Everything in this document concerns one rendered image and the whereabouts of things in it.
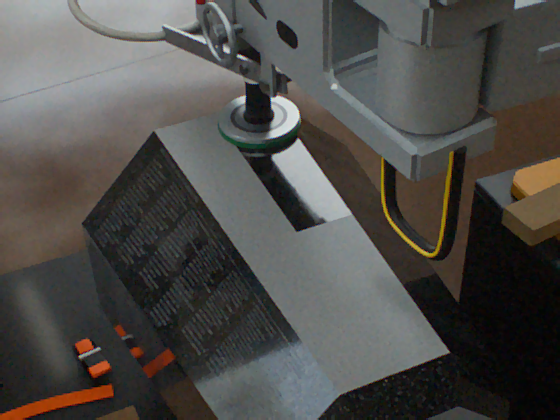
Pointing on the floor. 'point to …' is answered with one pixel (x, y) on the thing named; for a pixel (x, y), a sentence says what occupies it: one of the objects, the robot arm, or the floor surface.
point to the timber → (122, 414)
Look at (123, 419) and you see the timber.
